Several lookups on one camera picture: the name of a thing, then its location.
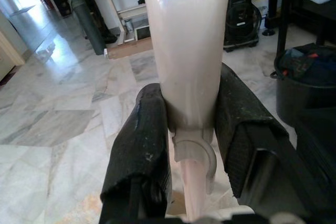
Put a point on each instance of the small metal cup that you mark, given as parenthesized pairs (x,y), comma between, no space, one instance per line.
(128,26)

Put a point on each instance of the beige door frame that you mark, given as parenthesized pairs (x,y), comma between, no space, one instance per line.
(8,53)

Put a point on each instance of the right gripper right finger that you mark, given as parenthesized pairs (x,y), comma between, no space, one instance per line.
(236,108)

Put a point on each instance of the dark blue clothes bundle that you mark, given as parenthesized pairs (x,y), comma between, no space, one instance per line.
(307,64)

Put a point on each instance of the black vacuum cleaner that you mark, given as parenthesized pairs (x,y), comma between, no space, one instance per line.
(241,19)

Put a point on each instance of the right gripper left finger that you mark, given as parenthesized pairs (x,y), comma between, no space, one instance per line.
(139,142)

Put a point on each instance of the dark grey cylinder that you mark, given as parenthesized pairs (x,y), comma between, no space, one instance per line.
(89,24)

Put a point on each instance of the white and wood shelf unit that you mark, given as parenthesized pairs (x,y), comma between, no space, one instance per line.
(110,3)

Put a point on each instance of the black wooden bench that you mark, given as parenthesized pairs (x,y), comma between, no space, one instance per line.
(291,9)

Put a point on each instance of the black plastic bucket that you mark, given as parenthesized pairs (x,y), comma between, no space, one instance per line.
(296,98)

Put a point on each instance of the small white picture frame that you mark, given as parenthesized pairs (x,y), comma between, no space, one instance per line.
(143,33)

